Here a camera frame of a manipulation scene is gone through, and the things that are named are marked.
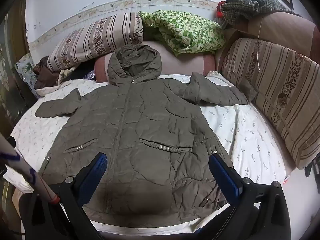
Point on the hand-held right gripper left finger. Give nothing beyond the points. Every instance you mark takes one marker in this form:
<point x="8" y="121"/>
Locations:
<point x="93" y="173"/>

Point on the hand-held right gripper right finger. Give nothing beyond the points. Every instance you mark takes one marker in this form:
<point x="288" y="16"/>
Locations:
<point x="225" y="177"/>

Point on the olive hooded puffer jacket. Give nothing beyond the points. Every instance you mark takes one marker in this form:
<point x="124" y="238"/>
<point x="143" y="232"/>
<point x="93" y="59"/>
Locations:
<point x="150" y="120"/>

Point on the white leaf print bed sheet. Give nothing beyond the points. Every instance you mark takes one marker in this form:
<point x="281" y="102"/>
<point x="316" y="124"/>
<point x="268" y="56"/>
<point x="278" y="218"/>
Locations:
<point x="250" y="142"/>

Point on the dark object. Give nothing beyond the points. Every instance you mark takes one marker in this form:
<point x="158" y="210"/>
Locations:
<point x="313" y="170"/>

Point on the dark cloth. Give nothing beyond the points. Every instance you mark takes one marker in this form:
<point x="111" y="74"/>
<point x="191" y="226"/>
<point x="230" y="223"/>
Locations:
<point x="80" y="75"/>

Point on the cream patterned cloth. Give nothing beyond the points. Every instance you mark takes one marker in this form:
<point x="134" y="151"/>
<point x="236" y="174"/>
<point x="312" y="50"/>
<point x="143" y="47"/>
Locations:
<point x="65" y="75"/>

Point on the large striped floral cushion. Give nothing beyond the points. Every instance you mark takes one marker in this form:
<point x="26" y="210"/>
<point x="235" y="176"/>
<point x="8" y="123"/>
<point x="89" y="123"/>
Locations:
<point x="282" y="92"/>

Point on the brown crumpled clothing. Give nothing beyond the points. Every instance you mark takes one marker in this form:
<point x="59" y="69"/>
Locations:
<point x="45" y="71"/>

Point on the printed plastic bag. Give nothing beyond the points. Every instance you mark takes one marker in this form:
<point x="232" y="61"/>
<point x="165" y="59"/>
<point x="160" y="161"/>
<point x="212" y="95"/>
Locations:
<point x="25" y="70"/>

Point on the pink bolster cushion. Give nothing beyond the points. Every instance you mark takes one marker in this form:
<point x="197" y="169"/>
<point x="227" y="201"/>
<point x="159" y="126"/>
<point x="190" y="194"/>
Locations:
<point x="182" y="62"/>

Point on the striped floral pillow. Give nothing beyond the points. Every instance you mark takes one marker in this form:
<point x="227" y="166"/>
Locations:
<point x="95" y="40"/>

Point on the green patterned quilt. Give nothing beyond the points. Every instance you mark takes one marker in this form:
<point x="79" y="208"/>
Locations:
<point x="190" y="30"/>

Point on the tan padded cushion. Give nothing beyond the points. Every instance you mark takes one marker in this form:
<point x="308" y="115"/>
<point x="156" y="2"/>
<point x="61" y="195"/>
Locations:
<point x="282" y="27"/>

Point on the grey houndstooth garment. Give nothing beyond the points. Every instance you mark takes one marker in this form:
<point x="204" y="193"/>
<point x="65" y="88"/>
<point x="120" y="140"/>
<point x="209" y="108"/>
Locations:
<point x="250" y="6"/>

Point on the wooden door frame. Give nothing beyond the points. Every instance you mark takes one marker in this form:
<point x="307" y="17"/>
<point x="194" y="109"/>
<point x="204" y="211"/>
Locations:
<point x="18" y="25"/>

